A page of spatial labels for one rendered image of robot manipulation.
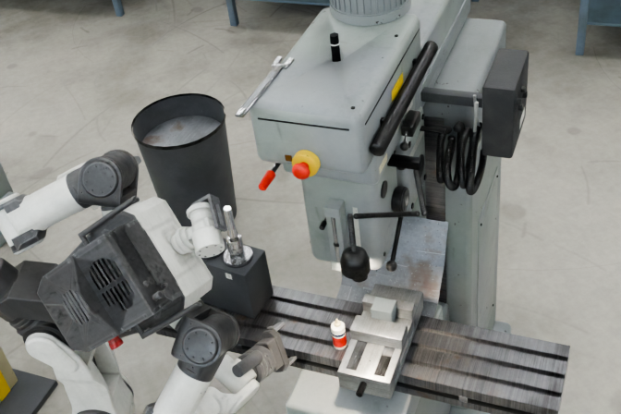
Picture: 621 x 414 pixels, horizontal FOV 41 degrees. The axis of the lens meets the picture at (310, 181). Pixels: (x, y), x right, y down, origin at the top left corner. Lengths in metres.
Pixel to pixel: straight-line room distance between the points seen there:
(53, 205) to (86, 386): 0.54
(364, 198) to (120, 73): 4.21
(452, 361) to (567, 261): 1.79
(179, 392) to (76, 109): 3.99
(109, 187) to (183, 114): 2.59
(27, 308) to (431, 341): 1.12
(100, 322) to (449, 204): 1.16
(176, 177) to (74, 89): 2.04
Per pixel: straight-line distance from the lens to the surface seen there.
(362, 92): 1.76
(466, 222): 2.58
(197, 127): 4.31
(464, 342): 2.46
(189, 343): 1.86
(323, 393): 2.47
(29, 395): 3.92
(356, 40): 1.96
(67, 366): 2.15
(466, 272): 2.72
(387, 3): 2.01
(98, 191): 1.87
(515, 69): 2.14
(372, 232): 2.06
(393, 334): 2.34
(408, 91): 1.92
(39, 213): 1.97
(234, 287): 2.52
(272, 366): 2.28
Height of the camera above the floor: 2.82
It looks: 38 degrees down
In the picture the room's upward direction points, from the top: 8 degrees counter-clockwise
